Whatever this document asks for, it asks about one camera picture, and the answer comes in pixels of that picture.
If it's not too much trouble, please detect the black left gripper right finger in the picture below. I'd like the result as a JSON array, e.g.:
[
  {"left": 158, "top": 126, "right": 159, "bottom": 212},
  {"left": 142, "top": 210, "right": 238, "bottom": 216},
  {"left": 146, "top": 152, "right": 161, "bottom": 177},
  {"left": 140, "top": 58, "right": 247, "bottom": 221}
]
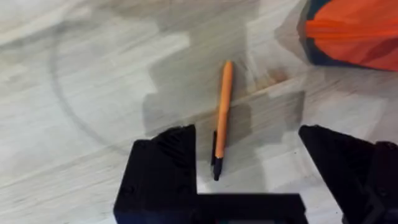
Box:
[{"left": 298, "top": 124, "right": 398, "bottom": 224}]

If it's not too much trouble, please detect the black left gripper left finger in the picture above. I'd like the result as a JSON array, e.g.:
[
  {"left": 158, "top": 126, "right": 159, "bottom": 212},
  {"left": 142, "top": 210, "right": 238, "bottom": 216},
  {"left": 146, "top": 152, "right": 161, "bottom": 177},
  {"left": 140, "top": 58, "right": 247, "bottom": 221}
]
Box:
[{"left": 113, "top": 124, "right": 198, "bottom": 224}]

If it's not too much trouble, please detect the orange and navy zip bag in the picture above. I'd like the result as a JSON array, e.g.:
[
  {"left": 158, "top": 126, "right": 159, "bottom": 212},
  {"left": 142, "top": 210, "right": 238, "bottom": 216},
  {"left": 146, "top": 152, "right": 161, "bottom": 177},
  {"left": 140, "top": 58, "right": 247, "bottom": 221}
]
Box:
[{"left": 297, "top": 0, "right": 398, "bottom": 72}]

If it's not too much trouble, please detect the orange pen with black cap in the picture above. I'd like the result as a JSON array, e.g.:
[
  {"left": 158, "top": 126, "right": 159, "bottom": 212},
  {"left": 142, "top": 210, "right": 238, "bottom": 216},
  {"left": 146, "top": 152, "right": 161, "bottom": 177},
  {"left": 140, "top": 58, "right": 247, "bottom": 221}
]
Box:
[{"left": 211, "top": 60, "right": 234, "bottom": 182}]

